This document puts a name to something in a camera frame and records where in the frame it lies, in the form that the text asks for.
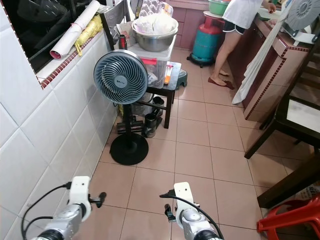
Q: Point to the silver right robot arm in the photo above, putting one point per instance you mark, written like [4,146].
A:
[195,225]

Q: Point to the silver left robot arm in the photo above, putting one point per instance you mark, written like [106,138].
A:
[65,222]

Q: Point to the steel cup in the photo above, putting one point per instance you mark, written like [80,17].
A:
[150,125]

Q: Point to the red plastic stool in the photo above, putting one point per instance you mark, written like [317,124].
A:
[290,217]

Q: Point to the small black side table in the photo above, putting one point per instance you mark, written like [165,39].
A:
[169,90]

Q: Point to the dark wooden bench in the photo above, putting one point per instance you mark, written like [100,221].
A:
[290,187]

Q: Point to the grey standing fan black base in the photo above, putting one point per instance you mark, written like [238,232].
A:
[121,77]

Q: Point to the small green stool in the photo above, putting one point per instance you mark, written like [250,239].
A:
[181,79]

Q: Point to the dark wooden dining table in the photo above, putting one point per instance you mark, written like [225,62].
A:
[287,130]

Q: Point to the clear plastic storage box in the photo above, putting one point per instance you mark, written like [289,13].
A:
[159,67]

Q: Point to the red can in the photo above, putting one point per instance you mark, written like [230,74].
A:
[123,42]

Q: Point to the yellow plastic bag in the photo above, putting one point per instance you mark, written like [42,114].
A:
[87,35]

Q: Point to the large steel mixing bowl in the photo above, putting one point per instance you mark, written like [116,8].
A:
[155,41]

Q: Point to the white rolled paper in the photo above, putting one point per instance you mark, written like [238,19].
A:
[72,32]

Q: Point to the brown tiled kitchen counter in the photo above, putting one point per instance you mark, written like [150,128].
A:
[270,75]

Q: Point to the white hanging cloth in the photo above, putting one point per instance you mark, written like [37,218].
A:
[257,65]

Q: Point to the teal gas cylinder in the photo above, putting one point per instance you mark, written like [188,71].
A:
[206,42]

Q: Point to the dark wooden chair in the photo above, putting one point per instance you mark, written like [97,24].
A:
[111,20]

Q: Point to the egg carton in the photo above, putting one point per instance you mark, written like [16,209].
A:
[152,7]

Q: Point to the green plastic basin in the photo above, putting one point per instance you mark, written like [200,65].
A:
[218,7]

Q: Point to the person in white shirt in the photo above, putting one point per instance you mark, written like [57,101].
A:
[242,12]

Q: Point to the grey desk fan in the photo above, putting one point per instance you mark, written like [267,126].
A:
[302,15]

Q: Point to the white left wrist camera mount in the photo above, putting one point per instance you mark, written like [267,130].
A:
[80,192]

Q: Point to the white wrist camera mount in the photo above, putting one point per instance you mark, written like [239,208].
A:
[183,197]
[80,192]

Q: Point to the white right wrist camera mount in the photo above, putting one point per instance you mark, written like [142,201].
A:
[183,197]

